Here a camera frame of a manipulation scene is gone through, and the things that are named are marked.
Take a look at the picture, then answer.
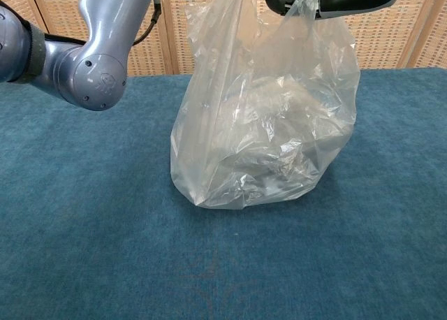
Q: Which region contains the woven bamboo folding screen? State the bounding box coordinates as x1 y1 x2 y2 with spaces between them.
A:
0 0 447 78

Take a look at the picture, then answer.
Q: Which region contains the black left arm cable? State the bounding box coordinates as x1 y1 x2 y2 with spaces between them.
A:
45 0 163 47

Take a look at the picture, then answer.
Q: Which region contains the blue velvet table cloth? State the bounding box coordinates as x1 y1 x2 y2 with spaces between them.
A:
0 66 447 320

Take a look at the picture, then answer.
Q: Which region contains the clear plastic shopping bag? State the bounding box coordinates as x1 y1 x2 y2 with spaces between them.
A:
170 0 361 211

